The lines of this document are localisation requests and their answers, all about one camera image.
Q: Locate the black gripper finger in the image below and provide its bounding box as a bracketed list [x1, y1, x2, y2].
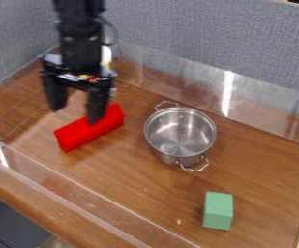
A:
[43, 75, 67, 111]
[87, 88, 110, 124]

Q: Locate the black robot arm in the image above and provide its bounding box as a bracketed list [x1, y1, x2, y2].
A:
[42, 0, 117, 124]

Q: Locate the black cable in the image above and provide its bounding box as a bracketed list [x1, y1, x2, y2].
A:
[97, 17, 119, 47]

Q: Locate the green foam block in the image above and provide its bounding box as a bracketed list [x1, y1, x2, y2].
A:
[202, 192, 235, 231]

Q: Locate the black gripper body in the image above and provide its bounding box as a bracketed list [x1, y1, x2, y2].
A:
[42, 18, 117, 92]

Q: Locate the clear acrylic table barrier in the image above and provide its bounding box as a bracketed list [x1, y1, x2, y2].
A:
[0, 43, 299, 248]

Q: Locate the red rectangular block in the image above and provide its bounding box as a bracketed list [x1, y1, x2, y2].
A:
[54, 104, 125, 152]

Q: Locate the yellow Play-Doh container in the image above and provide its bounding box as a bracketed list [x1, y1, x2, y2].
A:
[102, 46, 113, 69]

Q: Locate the small stainless steel pot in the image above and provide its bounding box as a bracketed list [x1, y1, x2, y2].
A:
[145, 101, 218, 172]

